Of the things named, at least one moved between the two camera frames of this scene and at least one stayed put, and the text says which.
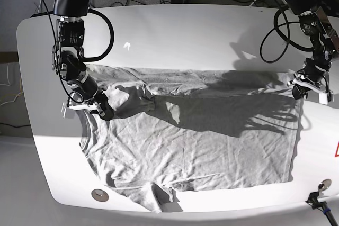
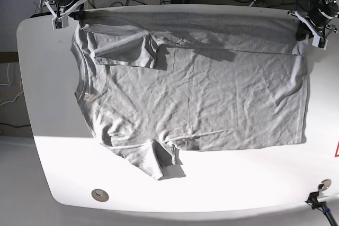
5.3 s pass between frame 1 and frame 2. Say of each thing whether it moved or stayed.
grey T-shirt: moved
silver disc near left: stayed
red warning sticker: stayed
